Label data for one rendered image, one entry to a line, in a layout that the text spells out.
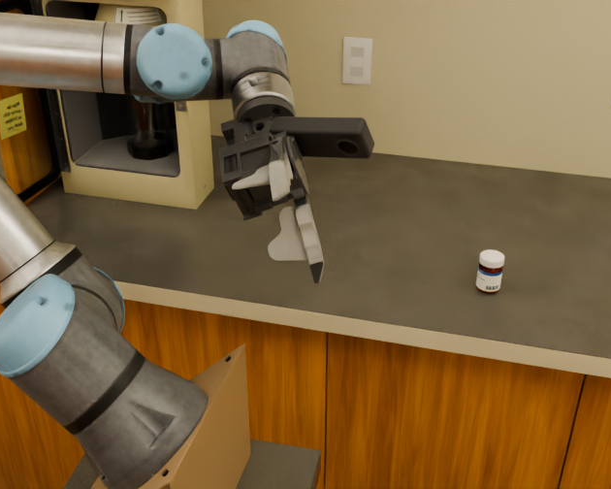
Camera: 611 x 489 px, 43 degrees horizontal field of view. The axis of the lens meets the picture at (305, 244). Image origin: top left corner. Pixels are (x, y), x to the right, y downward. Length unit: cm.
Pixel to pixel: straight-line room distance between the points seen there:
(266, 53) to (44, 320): 41
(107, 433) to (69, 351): 10
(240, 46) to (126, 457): 50
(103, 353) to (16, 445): 115
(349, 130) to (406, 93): 109
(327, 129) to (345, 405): 78
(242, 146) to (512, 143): 117
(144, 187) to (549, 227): 87
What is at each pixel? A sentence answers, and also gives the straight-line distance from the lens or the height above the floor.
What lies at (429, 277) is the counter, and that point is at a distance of 148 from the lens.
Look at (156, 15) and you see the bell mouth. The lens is 163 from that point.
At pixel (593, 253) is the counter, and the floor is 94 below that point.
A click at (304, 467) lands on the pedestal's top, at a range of 109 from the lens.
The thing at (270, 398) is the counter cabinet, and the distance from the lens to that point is 156.
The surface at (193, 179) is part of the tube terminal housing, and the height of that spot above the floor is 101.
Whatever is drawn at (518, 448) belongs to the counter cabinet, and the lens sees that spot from 153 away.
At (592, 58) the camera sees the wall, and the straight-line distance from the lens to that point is 189.
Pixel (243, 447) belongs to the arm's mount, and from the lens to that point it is 107.
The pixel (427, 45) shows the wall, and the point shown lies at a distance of 189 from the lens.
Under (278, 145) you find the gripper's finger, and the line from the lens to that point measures 81.
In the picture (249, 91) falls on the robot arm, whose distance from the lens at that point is 93.
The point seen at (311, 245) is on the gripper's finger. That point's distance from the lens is 86.
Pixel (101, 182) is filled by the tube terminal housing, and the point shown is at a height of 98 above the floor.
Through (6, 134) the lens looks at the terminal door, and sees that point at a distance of 165.
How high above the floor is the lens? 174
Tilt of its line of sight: 31 degrees down
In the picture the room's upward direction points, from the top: straight up
